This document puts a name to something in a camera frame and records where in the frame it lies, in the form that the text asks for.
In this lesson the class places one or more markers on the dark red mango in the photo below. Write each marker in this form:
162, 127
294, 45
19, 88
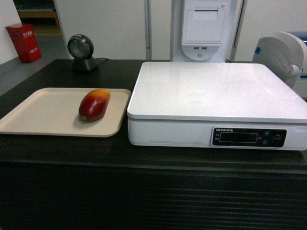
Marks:
93, 106

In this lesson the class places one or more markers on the white checkout scale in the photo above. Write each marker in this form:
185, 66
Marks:
215, 105

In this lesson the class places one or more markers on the white checkout terminal stand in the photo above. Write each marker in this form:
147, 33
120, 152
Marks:
203, 30

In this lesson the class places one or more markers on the black checkout counter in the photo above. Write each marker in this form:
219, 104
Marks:
50, 182

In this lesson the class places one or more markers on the black barcode scanner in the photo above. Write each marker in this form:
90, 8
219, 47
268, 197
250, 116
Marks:
81, 49

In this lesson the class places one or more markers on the beige plastic tray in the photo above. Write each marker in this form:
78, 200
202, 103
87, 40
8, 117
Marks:
54, 111

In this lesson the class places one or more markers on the white blue label printer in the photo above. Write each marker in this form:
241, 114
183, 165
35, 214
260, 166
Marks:
285, 54

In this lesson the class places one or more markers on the red fire extinguisher box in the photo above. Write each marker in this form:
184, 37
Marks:
24, 41

